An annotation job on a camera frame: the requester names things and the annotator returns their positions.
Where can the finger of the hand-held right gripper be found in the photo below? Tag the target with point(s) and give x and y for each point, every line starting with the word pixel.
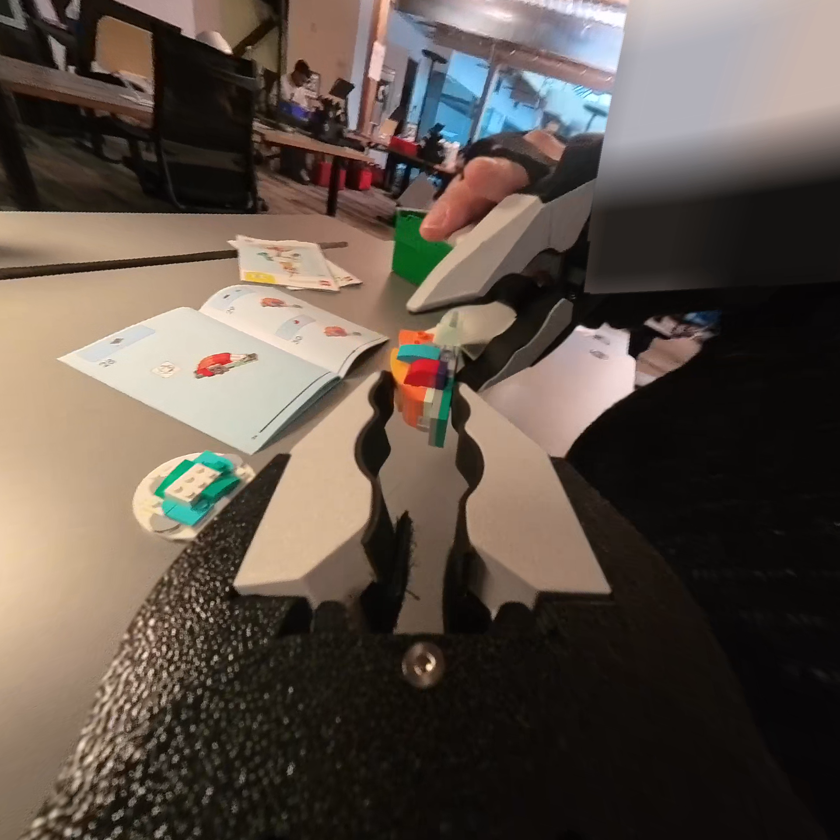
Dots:
pixel 538 334
pixel 499 243

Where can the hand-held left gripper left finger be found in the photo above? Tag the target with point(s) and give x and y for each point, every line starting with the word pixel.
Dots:
pixel 308 525

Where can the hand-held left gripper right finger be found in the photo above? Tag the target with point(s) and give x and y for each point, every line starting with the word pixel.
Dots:
pixel 538 525

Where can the teal brick model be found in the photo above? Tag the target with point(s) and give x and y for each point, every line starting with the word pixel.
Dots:
pixel 190 489

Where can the orange toy brick model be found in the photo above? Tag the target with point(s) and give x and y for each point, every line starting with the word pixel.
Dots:
pixel 420 387

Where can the person's right hand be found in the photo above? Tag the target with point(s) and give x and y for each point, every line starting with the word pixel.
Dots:
pixel 479 187

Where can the green plastic bin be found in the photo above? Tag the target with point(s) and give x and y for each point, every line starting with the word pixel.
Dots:
pixel 417 249

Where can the closed white instruction booklet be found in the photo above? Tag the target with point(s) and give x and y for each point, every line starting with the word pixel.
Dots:
pixel 344 275

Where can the open pale blue instruction booklet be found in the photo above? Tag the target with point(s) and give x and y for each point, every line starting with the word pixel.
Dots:
pixel 229 367

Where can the long wooden table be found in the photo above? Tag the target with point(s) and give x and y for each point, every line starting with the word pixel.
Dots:
pixel 315 141
pixel 65 85

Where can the closed yellow-cornered instruction booklet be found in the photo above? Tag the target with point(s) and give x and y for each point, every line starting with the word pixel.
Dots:
pixel 282 262

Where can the black office chair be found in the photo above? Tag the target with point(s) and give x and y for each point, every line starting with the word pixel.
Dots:
pixel 203 118

